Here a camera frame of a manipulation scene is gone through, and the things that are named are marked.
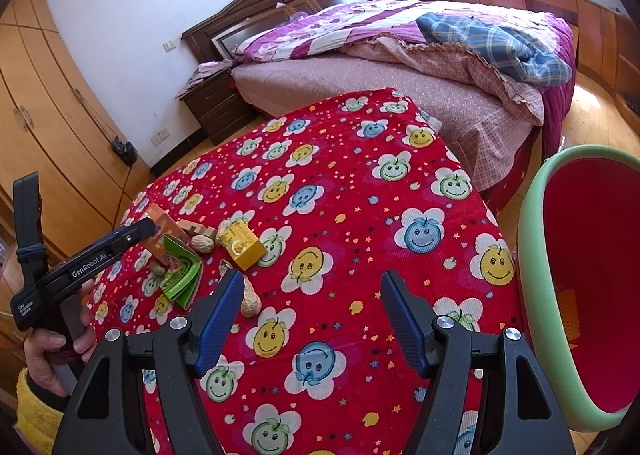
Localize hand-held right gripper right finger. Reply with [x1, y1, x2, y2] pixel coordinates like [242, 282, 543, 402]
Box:
[380, 270, 576, 455]

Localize bed with pink sheet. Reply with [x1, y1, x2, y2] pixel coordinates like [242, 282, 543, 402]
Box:
[231, 54, 547, 208]

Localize yellow foam fruit net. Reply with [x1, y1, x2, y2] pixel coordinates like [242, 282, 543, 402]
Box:
[556, 286, 582, 352]

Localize wooden block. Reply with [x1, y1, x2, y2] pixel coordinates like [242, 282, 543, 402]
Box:
[177, 220, 218, 243]

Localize red smiley flower blanket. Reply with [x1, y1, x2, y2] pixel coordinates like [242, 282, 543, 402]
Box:
[85, 87, 532, 455]

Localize bed with purple bedding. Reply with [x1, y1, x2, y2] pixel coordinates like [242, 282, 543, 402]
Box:
[234, 0, 577, 152]

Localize black charger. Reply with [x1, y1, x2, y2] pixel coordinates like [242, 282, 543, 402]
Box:
[110, 135, 139, 167]

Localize person's left hand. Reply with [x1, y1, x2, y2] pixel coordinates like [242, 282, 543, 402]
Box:
[22, 281, 99, 398]

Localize orange carton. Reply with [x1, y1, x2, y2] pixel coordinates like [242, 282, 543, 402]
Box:
[142, 204, 189, 272]

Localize blue plaid cloth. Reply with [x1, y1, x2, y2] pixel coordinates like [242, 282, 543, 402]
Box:
[415, 11, 574, 86]

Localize dark wooden nightstand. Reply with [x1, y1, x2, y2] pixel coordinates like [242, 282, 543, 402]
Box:
[175, 66, 262, 146]

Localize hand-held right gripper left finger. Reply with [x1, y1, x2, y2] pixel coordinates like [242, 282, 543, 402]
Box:
[52, 269, 246, 455]

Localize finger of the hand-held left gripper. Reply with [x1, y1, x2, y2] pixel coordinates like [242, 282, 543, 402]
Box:
[116, 217, 157, 257]

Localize dark wooden headboard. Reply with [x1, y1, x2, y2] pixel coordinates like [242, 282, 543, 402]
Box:
[181, 0, 376, 66]

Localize patterned cloth on nightstand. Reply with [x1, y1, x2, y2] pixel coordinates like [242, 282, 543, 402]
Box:
[186, 60, 234, 92]

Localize person's left forearm yellow sleeve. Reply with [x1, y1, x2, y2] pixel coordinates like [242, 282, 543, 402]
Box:
[15, 367, 70, 455]

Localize yellow box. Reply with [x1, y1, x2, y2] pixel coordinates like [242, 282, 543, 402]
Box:
[219, 220, 269, 272]

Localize green booklet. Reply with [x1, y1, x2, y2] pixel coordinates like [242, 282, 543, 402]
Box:
[160, 234, 204, 309]

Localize long wooden cabinet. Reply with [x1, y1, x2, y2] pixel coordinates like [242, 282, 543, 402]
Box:
[392, 0, 640, 108]

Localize wooden wardrobe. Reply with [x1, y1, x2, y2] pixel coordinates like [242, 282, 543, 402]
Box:
[0, 0, 152, 386]

